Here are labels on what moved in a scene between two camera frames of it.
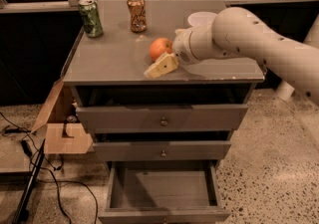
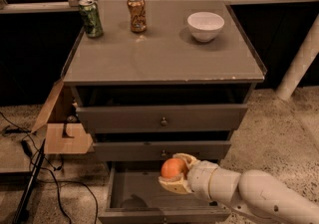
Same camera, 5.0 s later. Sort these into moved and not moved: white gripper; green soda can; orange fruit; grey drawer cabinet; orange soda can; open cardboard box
Moved: orange fruit; white gripper
Not moved: open cardboard box; grey drawer cabinet; green soda can; orange soda can
